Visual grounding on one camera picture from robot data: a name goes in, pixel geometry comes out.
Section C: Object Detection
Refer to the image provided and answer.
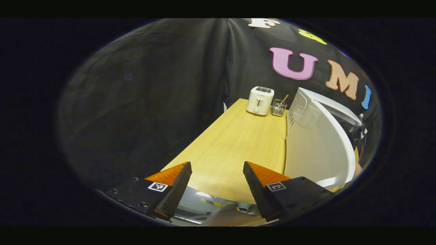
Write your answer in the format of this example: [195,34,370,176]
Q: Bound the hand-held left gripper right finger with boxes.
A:
[243,161,336,222]

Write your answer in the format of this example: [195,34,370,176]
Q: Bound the white microwave oven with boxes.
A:
[283,87,363,189]

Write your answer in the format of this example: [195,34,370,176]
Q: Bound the white toaster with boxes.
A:
[246,86,275,116]

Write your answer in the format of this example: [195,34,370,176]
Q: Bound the wire utensil holder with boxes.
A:
[271,99,287,117]

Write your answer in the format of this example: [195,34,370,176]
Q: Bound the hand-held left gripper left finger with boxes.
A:
[106,161,193,221]

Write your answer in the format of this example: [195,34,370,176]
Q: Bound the black backdrop cloth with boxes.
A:
[58,19,381,191]

